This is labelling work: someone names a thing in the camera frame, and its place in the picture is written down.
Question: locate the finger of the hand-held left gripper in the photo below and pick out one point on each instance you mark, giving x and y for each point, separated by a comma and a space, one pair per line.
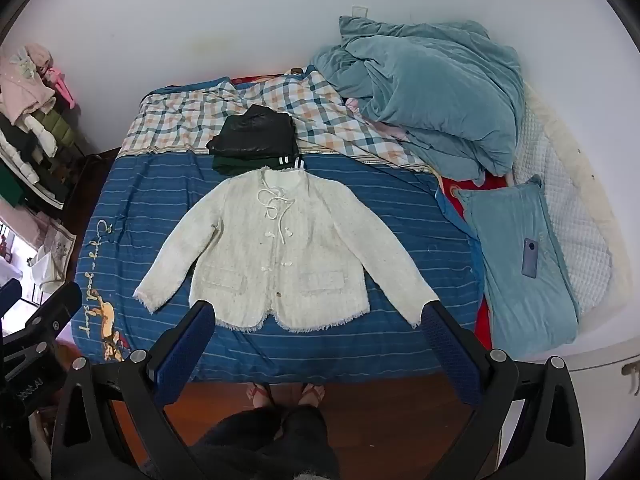
9, 302
52, 310

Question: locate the white cabinet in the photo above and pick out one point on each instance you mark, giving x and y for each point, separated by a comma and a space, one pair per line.
600, 360

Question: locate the grey smartphone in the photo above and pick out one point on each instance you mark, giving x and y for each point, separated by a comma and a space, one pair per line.
530, 260

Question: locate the white wall outlet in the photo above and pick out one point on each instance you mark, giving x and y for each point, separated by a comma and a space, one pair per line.
359, 11

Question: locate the red sheet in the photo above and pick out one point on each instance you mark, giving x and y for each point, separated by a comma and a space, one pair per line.
482, 330

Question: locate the teal duvet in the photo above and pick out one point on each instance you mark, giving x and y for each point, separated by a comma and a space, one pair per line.
440, 90

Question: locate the rack of hanging clothes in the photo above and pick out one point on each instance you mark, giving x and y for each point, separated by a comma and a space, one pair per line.
30, 125

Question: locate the blue striped bedsheet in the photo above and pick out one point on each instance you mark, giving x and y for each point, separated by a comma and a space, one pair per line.
400, 210

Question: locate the person's right foot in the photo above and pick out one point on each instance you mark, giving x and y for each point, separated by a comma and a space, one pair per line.
312, 395

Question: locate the embroidered beige cloth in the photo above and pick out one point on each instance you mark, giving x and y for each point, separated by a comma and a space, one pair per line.
55, 250

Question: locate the person's left foot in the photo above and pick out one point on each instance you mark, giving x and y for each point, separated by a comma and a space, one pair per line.
257, 396

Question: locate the plaid blanket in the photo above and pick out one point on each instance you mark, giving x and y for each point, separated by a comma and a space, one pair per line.
190, 115

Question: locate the black folded jacket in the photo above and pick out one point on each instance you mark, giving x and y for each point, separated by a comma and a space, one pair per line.
255, 132

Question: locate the white tweed jacket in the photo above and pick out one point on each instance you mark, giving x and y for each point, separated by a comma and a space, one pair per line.
280, 240

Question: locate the person's dark pants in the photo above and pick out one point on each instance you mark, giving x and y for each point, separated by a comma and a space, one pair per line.
265, 445

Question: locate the white quilted mattress pad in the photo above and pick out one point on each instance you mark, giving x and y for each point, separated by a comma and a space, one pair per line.
565, 200

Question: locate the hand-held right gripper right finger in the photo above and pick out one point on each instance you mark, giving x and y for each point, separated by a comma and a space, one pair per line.
450, 355

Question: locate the teal pillow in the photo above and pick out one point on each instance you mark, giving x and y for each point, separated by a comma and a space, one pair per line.
515, 305

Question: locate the pink cloth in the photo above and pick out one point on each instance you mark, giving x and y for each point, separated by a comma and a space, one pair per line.
352, 105

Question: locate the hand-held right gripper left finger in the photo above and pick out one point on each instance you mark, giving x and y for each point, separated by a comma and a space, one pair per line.
184, 352

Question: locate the person's foot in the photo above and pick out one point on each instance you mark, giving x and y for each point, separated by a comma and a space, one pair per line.
312, 395
257, 396

